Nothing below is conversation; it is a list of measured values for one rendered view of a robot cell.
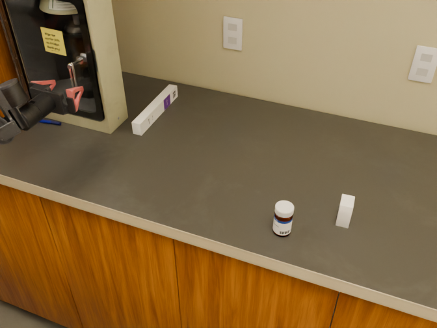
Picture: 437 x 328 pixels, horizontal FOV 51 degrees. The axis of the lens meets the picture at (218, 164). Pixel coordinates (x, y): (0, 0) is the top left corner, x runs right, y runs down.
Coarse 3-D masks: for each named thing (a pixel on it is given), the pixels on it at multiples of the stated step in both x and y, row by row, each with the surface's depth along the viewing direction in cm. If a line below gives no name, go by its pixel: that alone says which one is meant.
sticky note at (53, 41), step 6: (42, 30) 133; (48, 30) 132; (54, 30) 131; (42, 36) 134; (48, 36) 133; (54, 36) 132; (60, 36) 131; (48, 42) 135; (54, 42) 134; (60, 42) 133; (48, 48) 136; (54, 48) 135; (60, 48) 134; (60, 54) 135
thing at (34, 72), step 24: (24, 0) 129; (48, 0) 125; (72, 0) 122; (24, 24) 134; (48, 24) 130; (72, 24) 127; (24, 48) 140; (72, 48) 132; (24, 72) 146; (48, 72) 142; (96, 96) 140; (96, 120) 146
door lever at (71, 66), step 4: (80, 56) 133; (76, 60) 132; (80, 60) 133; (68, 64) 130; (72, 64) 130; (76, 64) 132; (68, 68) 130; (72, 68) 130; (72, 72) 131; (72, 76) 132; (76, 76) 133; (72, 80) 133; (76, 80) 133; (72, 84) 134; (76, 84) 134
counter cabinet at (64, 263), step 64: (0, 192) 145; (0, 256) 172; (64, 256) 153; (128, 256) 138; (192, 256) 125; (64, 320) 184; (128, 320) 162; (192, 320) 145; (256, 320) 131; (320, 320) 120; (384, 320) 110
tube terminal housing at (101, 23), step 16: (96, 0) 126; (96, 16) 128; (112, 16) 134; (96, 32) 129; (112, 32) 136; (96, 48) 131; (112, 48) 138; (112, 64) 140; (112, 80) 142; (112, 96) 145; (112, 112) 147; (96, 128) 150; (112, 128) 149
